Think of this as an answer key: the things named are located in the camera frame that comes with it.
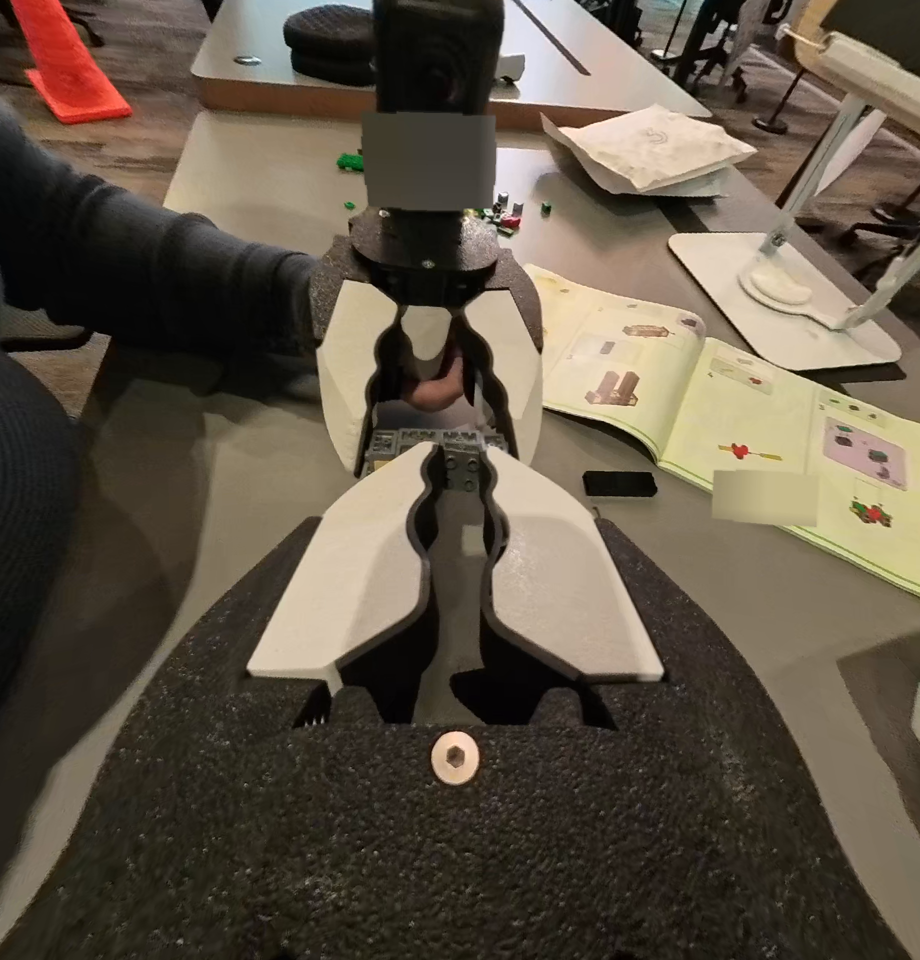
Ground person's left hand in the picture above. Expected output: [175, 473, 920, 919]
[400, 356, 467, 412]

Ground white stand with base plate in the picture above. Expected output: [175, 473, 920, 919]
[668, 21, 920, 372]

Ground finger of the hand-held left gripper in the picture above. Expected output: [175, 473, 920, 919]
[460, 287, 545, 466]
[315, 279, 403, 479]

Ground person's torso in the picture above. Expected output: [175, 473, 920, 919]
[0, 348, 82, 732]

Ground person's left forearm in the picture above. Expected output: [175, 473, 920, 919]
[0, 88, 322, 357]

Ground pile of small loose bricks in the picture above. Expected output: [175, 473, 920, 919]
[471, 189, 525, 238]

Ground grey table with wooden edge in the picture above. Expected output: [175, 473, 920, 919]
[191, 0, 712, 132]

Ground pale green instruction booklet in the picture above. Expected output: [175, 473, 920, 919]
[521, 262, 920, 607]

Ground grey desk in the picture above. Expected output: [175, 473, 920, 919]
[0, 111, 920, 960]

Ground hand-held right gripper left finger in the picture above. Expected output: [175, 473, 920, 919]
[246, 441, 440, 699]

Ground black office chair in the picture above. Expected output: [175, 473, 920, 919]
[643, 0, 754, 102]

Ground orange floor marker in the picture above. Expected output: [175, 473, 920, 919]
[10, 0, 133, 125]

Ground grey and tan brick assembly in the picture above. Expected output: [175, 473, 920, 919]
[362, 427, 510, 496]

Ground black round pad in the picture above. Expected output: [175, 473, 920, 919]
[291, 45, 379, 78]
[283, 6, 379, 54]

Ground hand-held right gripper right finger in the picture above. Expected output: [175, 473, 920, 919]
[471, 448, 665, 684]

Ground black plate brick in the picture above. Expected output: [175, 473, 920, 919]
[583, 471, 660, 498]

